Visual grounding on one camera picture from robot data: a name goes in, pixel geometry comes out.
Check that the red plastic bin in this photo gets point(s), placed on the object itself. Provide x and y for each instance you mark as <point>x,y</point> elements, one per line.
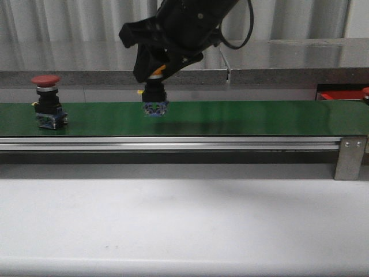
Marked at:
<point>342,95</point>

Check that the green conveyor belt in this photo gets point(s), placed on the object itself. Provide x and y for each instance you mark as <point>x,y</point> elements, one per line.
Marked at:
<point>233,118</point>

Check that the right steel counter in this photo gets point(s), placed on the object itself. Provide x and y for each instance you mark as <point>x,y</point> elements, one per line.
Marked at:
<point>299,62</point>

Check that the steel counter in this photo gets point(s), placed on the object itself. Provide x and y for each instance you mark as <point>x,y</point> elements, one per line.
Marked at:
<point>299,62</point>
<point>78,64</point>

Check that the yellow mushroom push button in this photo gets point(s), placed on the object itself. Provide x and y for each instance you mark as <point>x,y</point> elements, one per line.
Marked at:
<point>154,96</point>

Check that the grey pleated curtain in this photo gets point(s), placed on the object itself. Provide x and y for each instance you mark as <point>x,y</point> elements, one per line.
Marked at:
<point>87,21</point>

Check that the left steel counter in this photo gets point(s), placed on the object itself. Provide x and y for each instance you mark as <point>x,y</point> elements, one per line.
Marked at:
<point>78,64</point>

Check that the steel conveyor support bracket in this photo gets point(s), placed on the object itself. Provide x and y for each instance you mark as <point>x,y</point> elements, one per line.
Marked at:
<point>350,158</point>

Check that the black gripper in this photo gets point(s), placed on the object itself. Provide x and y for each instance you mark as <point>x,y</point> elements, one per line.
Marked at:
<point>185,27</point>

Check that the aluminium conveyor side rail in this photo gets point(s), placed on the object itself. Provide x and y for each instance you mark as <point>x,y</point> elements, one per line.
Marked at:
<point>167,143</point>

